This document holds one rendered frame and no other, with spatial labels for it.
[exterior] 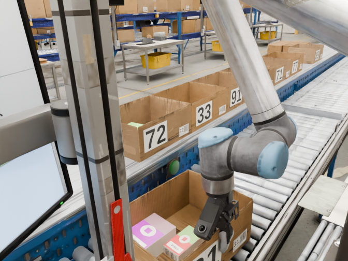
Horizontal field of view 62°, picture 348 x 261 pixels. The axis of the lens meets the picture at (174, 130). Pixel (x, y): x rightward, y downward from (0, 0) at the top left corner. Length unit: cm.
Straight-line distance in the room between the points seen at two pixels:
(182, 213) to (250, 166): 55
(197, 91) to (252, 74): 120
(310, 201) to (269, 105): 67
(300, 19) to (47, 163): 47
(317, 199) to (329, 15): 96
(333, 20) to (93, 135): 42
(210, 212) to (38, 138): 55
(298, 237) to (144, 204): 150
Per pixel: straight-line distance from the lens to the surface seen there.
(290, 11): 58
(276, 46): 894
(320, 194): 143
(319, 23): 57
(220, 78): 230
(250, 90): 79
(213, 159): 75
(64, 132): 35
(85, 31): 28
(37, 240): 104
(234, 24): 79
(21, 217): 42
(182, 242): 104
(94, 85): 29
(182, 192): 119
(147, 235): 102
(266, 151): 70
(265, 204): 132
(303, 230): 242
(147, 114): 170
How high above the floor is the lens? 151
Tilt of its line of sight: 23 degrees down
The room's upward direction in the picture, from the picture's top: 2 degrees counter-clockwise
